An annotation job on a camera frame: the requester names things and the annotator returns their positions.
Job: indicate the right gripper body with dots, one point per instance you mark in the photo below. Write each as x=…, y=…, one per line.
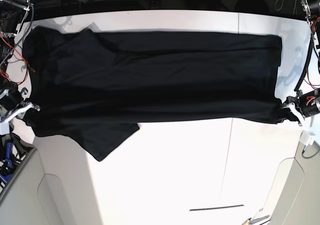
x=10, y=96

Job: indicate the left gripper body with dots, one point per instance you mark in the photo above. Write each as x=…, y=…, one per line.
x=308, y=103

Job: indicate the black T-shirt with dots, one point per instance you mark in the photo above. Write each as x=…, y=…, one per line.
x=98, y=87

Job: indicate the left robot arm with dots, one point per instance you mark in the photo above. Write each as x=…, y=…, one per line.
x=312, y=16

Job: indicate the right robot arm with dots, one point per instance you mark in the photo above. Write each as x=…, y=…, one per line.
x=16, y=20

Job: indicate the blue black clutter pile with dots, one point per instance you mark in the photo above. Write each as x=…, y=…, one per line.
x=12, y=153

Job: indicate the left beige partition panel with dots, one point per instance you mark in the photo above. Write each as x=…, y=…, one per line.
x=27, y=198

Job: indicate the beige partition panel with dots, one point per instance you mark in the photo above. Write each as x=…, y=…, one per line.
x=294, y=197
x=27, y=198

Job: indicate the right beige partition panel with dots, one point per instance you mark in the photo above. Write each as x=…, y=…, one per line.
x=294, y=197

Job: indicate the black thin rod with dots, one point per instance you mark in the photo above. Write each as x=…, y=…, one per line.
x=216, y=208

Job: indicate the grey tool at bottom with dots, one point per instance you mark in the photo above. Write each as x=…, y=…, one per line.
x=253, y=221

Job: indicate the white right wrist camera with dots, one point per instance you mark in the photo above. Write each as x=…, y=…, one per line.
x=4, y=128

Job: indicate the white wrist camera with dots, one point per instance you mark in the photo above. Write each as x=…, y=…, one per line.
x=307, y=138
x=4, y=128

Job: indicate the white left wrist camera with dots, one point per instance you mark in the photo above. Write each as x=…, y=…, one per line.
x=307, y=138

